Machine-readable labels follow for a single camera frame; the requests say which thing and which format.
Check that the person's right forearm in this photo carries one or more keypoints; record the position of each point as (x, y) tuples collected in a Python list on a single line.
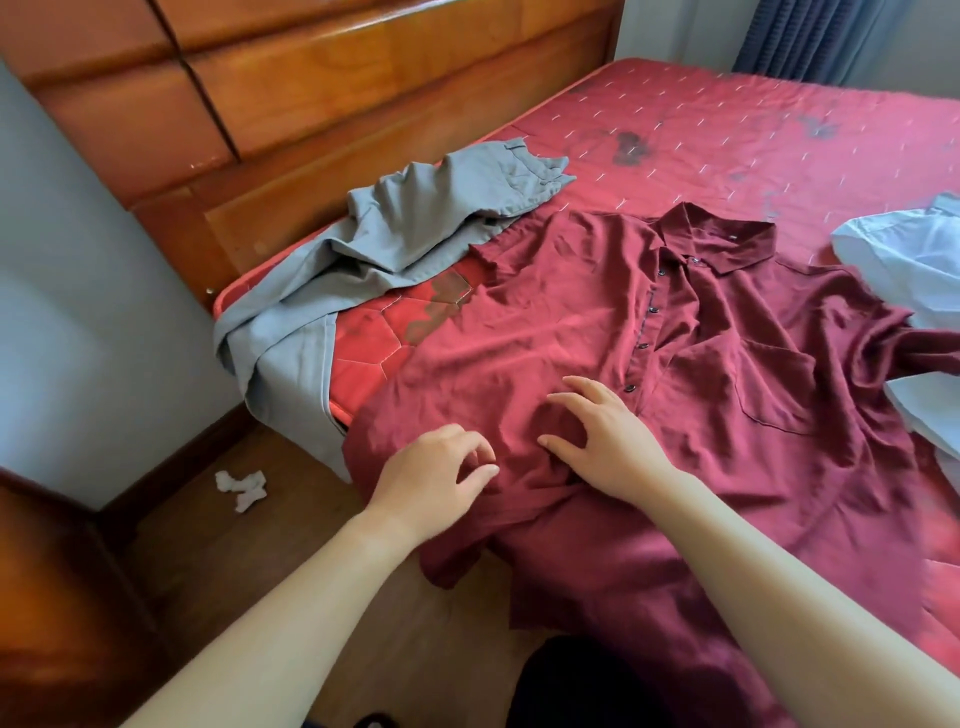
[(795, 600)]

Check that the person's right hand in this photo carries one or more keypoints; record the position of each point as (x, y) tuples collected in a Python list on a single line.
[(619, 450)]

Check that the person's black clothing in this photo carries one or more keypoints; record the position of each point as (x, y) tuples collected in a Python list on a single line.
[(585, 690)]

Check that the person's right middle finger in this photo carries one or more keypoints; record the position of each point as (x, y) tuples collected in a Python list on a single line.
[(592, 388)]

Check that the red quilted mattress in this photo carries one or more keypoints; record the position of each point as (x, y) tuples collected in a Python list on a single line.
[(712, 127)]

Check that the brown wooden cabinet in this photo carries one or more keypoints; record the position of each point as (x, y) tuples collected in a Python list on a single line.
[(60, 600)]

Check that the person's left hand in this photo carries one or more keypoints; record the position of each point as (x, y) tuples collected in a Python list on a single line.
[(420, 484)]

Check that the brown wooden headboard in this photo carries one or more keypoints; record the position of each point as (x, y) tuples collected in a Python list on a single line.
[(337, 60)]

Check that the person's left thumb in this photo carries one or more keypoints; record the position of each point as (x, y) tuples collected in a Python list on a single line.
[(480, 478)]

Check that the blue curtain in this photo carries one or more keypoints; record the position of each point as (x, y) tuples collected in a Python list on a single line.
[(810, 37)]

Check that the dark wooden skirting board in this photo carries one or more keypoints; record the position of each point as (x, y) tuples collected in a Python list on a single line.
[(180, 472)]

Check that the person's left forearm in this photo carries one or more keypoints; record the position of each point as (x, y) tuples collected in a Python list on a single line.
[(300, 630)]

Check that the crumpled white tissue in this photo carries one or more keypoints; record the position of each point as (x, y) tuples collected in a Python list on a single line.
[(244, 489)]

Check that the person's right thumb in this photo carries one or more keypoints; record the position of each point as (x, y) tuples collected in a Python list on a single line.
[(562, 447)]

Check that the dark red button shirt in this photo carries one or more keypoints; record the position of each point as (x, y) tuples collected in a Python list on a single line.
[(750, 360)]

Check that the grey garment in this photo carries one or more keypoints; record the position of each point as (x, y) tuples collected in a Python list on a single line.
[(390, 217)]

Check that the light blue shirt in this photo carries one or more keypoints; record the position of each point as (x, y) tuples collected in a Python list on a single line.
[(911, 259)]

